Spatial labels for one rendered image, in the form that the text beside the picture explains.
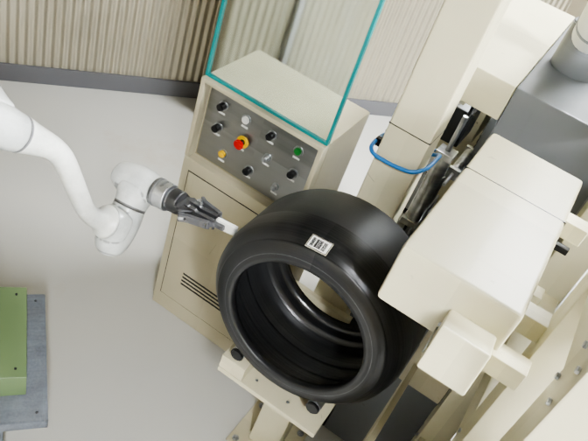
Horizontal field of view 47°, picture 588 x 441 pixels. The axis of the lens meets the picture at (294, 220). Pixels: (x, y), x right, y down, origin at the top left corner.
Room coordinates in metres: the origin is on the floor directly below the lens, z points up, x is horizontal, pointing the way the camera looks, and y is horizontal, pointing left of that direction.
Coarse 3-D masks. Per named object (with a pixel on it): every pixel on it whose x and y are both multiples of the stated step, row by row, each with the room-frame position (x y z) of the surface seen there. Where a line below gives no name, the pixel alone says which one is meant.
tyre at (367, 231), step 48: (336, 192) 1.53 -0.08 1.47; (240, 240) 1.36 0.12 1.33; (288, 240) 1.31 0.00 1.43; (336, 240) 1.32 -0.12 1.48; (384, 240) 1.40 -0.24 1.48; (240, 288) 1.47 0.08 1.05; (288, 288) 1.58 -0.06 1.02; (336, 288) 1.24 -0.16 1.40; (240, 336) 1.30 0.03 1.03; (288, 336) 1.47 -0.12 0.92; (336, 336) 1.51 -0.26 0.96; (384, 336) 1.21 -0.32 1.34; (288, 384) 1.25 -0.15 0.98; (336, 384) 1.23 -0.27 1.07; (384, 384) 1.21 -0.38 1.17
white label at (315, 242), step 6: (312, 234) 1.31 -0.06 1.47; (312, 240) 1.30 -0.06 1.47; (318, 240) 1.30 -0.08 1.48; (324, 240) 1.31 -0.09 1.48; (306, 246) 1.28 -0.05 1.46; (312, 246) 1.28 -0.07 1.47; (318, 246) 1.29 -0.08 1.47; (324, 246) 1.29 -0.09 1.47; (330, 246) 1.29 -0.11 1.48; (318, 252) 1.27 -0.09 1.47; (324, 252) 1.27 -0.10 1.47
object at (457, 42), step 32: (448, 0) 1.67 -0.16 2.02; (480, 0) 1.65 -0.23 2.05; (448, 32) 1.66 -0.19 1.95; (480, 32) 1.64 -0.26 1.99; (416, 64) 1.67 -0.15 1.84; (448, 64) 1.65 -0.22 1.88; (416, 96) 1.66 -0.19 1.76; (448, 96) 1.64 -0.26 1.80; (416, 128) 1.65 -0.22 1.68; (416, 160) 1.64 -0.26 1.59; (384, 192) 1.65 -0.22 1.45; (320, 288) 1.67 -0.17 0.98
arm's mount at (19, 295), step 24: (0, 288) 1.37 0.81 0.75; (24, 288) 1.41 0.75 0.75; (0, 312) 1.28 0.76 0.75; (24, 312) 1.32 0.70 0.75; (0, 336) 1.21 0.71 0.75; (24, 336) 1.24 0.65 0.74; (0, 360) 1.13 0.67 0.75; (24, 360) 1.16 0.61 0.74; (0, 384) 1.08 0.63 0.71; (24, 384) 1.11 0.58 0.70
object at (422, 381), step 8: (424, 336) 1.67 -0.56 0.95; (424, 344) 1.48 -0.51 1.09; (416, 352) 1.49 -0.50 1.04; (416, 360) 1.48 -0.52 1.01; (408, 368) 1.48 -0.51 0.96; (400, 376) 1.49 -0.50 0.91; (416, 376) 1.47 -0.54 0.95; (424, 376) 1.47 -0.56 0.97; (416, 384) 1.47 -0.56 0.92; (424, 384) 1.46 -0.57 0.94; (432, 384) 1.46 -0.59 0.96; (440, 384) 1.45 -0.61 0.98; (424, 392) 1.46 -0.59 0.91; (432, 392) 1.45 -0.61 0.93; (440, 392) 1.45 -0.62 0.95; (432, 400) 1.45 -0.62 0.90; (440, 400) 1.44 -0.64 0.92
